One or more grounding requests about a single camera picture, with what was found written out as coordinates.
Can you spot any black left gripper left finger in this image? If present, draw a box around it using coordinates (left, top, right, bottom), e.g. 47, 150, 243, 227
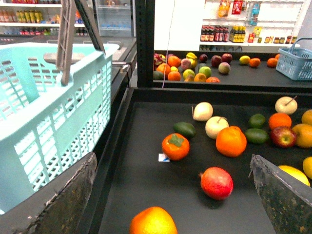
0, 152, 97, 234

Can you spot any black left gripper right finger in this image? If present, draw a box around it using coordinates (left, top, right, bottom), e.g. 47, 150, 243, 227
250, 155, 312, 234

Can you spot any yellow lemon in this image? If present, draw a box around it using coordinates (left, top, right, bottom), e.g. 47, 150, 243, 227
278, 165, 310, 186

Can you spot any yellow fruit at edge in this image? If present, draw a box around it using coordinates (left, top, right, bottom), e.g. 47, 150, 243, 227
302, 156, 312, 179

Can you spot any red apple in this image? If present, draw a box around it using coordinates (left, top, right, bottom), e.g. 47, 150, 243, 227
270, 126, 297, 148

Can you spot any yellow orange mango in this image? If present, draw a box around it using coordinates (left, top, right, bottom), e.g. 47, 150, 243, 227
292, 123, 312, 148

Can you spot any green lime lower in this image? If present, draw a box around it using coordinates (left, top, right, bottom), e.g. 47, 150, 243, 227
245, 128, 269, 144

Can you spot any green lime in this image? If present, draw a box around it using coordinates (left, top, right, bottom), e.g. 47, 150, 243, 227
248, 114, 266, 129
245, 128, 269, 144

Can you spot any red pomegranate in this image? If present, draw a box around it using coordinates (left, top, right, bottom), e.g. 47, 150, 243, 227
198, 167, 234, 200

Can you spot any light teal plastic basket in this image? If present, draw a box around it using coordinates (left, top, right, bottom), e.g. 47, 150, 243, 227
0, 42, 118, 213

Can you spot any round orange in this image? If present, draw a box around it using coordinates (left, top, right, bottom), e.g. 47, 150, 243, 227
268, 113, 292, 130

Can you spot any orange tangerine with bump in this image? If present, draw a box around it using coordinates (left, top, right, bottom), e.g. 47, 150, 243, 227
215, 126, 247, 157

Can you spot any golden yellow pear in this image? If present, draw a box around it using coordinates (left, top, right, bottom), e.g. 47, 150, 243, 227
301, 109, 312, 125

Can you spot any green lime upper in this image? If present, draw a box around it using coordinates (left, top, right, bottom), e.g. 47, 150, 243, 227
248, 114, 266, 129

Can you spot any white pear with stem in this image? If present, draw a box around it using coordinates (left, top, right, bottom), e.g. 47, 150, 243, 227
275, 96, 298, 115

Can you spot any large orange front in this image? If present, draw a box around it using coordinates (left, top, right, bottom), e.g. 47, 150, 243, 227
129, 206, 178, 234

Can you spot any white pear middle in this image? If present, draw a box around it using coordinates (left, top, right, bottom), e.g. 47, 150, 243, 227
205, 116, 229, 139

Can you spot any small white blue label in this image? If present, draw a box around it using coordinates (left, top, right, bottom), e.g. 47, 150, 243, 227
158, 153, 170, 162

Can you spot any white pear left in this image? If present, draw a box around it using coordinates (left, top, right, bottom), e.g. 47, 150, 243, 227
192, 102, 214, 121

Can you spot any orange persimmon with green calyx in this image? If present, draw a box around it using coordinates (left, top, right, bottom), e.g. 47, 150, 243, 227
162, 133, 190, 161

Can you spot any dark green avocado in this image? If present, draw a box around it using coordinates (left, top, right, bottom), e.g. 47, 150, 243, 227
173, 122, 196, 139

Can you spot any blue plastic basket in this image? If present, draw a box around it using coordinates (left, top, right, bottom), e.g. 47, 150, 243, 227
276, 38, 312, 81

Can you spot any grey basket handle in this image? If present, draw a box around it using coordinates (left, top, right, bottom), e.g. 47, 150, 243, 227
56, 0, 106, 86

